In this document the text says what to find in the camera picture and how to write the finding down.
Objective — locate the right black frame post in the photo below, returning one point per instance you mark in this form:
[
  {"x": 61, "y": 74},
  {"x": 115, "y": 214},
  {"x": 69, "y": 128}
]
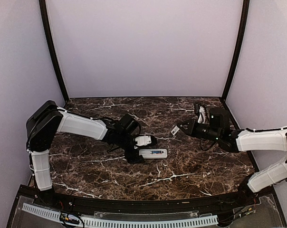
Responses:
[{"x": 237, "y": 49}]

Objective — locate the black front rail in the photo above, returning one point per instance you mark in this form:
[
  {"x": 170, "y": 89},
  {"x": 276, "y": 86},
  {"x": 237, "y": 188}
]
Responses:
[{"x": 219, "y": 203}]

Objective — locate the white battery cover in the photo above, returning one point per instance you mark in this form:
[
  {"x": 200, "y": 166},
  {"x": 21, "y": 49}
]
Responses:
[{"x": 175, "y": 130}]

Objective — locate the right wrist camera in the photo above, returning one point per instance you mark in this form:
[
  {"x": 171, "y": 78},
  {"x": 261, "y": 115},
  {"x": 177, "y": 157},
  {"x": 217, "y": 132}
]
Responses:
[{"x": 200, "y": 111}]

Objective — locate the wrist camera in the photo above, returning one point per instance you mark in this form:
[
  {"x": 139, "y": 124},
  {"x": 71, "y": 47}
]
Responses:
[
  {"x": 145, "y": 140},
  {"x": 200, "y": 111}
]

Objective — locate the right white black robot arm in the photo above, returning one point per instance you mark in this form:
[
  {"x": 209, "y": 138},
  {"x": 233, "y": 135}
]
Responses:
[{"x": 218, "y": 131}]

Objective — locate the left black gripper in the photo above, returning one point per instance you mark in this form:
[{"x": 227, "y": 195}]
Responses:
[{"x": 136, "y": 158}]

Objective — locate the white slotted cable duct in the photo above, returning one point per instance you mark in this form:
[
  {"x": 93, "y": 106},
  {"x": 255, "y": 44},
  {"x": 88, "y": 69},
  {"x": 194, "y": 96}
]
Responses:
[{"x": 124, "y": 220}]

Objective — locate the white remote control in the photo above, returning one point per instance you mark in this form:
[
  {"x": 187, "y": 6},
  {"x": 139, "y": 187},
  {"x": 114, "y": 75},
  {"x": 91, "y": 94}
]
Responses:
[{"x": 146, "y": 153}]

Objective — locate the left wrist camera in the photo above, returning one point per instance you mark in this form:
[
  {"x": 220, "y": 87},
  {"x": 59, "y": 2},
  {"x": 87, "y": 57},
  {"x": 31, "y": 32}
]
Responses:
[{"x": 145, "y": 140}]

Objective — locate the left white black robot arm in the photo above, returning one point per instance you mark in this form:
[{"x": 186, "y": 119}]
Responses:
[{"x": 51, "y": 119}]

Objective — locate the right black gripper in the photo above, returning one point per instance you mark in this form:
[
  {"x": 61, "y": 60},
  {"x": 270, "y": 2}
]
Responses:
[{"x": 191, "y": 127}]

